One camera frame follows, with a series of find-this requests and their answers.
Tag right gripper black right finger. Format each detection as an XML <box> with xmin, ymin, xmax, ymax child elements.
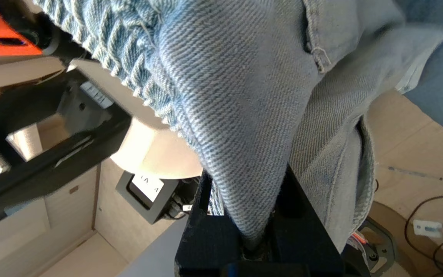
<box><xmin>271</xmin><ymin>165</ymin><xmax>345</xmax><ymax>277</ymax></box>

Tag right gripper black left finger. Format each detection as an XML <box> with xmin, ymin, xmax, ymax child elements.
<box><xmin>175</xmin><ymin>171</ymin><xmax>241</xmax><ymax>277</ymax></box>

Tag light blue denim shorts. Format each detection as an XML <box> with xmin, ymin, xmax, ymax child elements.
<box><xmin>33</xmin><ymin>0</ymin><xmax>443</xmax><ymax>254</ymax></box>

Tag black device with red light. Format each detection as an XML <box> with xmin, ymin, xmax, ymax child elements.
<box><xmin>343</xmin><ymin>219</ymin><xmax>397</xmax><ymax>277</ymax></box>

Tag dark box with white label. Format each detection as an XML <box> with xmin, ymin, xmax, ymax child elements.
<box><xmin>115</xmin><ymin>171</ymin><xmax>191</xmax><ymax>225</ymax></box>

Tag small white socket plate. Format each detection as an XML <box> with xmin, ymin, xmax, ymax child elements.
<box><xmin>413</xmin><ymin>219</ymin><xmax>443</xmax><ymax>237</ymax></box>

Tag tangle of black cables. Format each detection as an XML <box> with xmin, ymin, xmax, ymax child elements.
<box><xmin>403</xmin><ymin>195</ymin><xmax>443</xmax><ymax>275</ymax></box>

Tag black robot torso frame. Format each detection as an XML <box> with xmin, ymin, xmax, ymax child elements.
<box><xmin>0</xmin><ymin>69</ymin><xmax>133</xmax><ymax>224</ymax></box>

